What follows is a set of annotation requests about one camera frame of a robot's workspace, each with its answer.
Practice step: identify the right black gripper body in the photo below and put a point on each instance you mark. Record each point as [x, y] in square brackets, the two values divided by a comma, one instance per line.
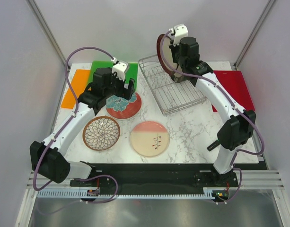
[175, 51]

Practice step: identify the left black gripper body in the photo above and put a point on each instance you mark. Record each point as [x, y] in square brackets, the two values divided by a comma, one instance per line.
[117, 86]

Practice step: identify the pink beige leaf plate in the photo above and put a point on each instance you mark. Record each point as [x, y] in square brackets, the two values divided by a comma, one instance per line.
[149, 139]

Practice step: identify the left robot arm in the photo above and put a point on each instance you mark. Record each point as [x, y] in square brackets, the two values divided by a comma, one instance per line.
[47, 157]

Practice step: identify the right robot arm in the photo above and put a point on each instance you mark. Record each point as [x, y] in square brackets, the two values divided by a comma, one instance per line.
[237, 121]

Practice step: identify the red blue flower plate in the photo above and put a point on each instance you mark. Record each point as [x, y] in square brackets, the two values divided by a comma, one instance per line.
[120, 108]

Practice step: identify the green plastic folder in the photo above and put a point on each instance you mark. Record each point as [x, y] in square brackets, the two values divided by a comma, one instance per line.
[132, 72]

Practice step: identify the black gold rimmed plate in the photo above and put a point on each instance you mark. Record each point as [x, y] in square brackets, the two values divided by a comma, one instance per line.
[177, 77]

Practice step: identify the brown floral pattern plate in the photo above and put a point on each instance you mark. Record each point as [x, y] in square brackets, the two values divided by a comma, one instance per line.
[101, 133]

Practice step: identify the red plastic folder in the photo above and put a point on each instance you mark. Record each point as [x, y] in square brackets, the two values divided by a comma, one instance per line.
[234, 83]

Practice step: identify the black green highlighter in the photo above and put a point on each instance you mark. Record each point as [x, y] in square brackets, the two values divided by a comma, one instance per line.
[213, 145]

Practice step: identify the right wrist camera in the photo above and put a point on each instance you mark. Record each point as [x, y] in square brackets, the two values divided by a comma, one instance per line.
[178, 32]

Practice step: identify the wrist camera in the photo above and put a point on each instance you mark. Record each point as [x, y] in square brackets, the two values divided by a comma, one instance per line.
[119, 69]
[178, 32]

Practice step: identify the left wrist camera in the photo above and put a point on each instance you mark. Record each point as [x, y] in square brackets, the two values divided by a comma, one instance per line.
[119, 69]

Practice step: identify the metal wire dish rack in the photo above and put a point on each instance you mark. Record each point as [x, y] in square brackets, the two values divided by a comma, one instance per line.
[171, 97]

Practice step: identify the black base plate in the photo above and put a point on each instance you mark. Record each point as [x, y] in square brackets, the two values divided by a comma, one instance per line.
[156, 178]

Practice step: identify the white cable duct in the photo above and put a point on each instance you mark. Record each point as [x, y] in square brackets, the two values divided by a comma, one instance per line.
[87, 194]

